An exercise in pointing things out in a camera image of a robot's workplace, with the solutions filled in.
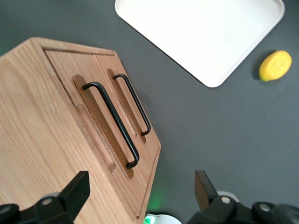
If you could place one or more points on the cream rectangular tray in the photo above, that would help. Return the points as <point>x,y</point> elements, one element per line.
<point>198,35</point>

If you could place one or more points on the light wooden drawer cabinet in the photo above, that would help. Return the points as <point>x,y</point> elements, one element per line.
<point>28,116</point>

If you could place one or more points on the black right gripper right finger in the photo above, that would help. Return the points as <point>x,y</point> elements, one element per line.
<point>210,203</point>

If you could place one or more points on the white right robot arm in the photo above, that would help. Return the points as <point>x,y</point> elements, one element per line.
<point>163,220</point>

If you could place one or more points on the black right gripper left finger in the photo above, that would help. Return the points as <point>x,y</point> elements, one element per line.
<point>72,198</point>

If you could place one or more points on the yellow lemon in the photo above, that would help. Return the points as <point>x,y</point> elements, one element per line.
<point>275,66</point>

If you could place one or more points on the light wooden drawer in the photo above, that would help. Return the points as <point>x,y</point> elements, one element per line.
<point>67,67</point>
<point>105,63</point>

